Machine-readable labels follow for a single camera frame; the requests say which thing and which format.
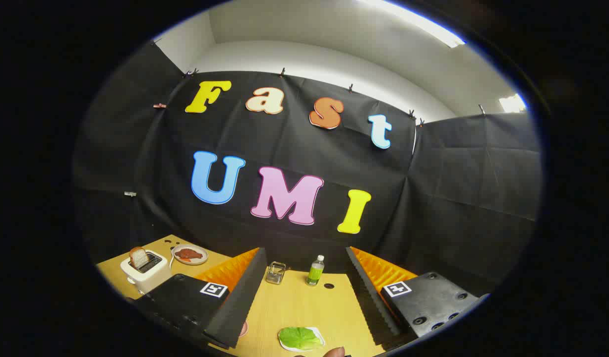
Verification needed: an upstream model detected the white toaster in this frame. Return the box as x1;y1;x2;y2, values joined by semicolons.
120;249;172;295

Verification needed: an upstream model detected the toasted bread slice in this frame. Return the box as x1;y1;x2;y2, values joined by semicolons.
129;246;150;270

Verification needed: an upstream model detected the green lettuce leaf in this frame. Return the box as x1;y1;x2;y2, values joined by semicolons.
278;327;322;351

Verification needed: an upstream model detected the black backdrop cloth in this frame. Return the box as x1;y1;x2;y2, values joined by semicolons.
71;40;542;298

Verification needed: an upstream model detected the row of black clips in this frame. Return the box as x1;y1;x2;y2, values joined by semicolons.
184;67;486;127

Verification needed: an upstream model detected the round beige plate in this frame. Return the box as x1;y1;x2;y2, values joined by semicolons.
171;244;209;266

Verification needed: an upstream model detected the long ceiling light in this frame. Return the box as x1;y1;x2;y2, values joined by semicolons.
357;0;466;49

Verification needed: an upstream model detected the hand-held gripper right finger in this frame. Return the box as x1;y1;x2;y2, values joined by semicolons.
345;246;488;348

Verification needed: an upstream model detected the white square plate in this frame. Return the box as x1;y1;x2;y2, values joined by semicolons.
279;326;326;353

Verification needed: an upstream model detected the green drink bottle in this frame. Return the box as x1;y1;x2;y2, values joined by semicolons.
306;255;325;287

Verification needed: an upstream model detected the metal wire holder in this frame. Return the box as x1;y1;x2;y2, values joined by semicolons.
265;261;287;285

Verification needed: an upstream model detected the small ceiling light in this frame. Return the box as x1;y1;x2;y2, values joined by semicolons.
499;93;527;113

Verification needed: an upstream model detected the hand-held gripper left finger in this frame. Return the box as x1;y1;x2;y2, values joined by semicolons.
136;247;268;350

